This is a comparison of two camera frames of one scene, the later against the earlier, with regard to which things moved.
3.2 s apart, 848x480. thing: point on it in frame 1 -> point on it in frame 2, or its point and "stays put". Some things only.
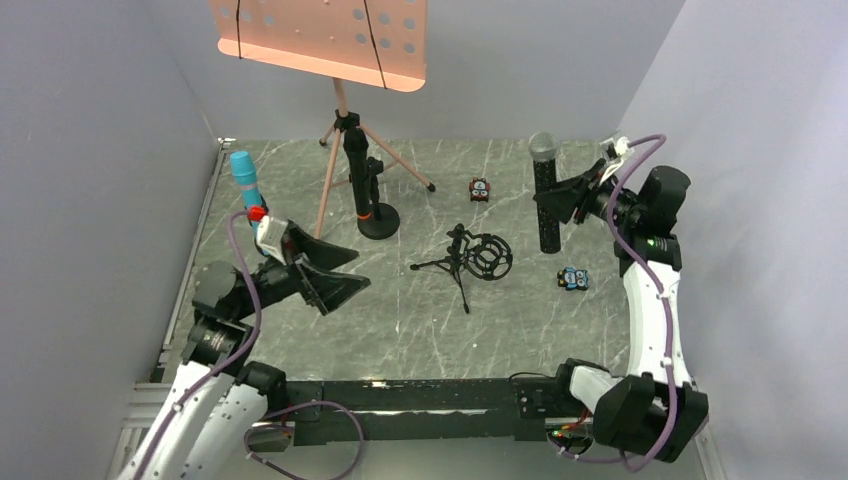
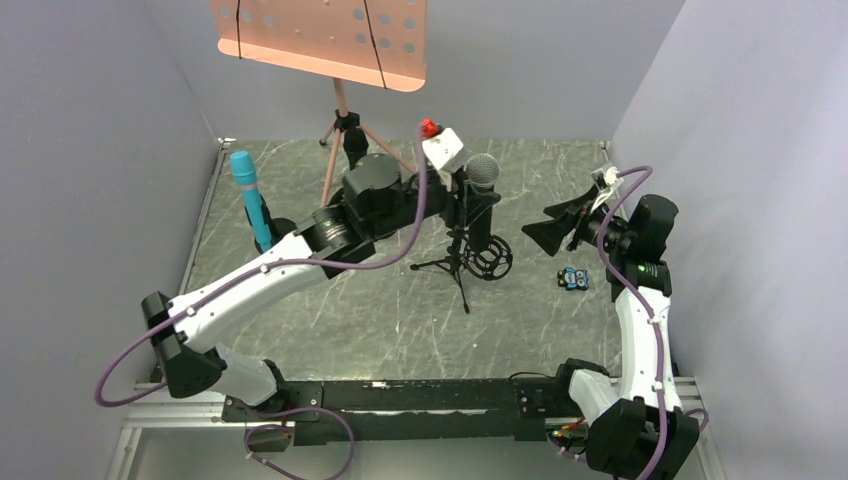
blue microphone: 243,165 stays put
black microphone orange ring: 356,145 stays put
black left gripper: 295,268 -> 454,201
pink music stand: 380,43 stays put
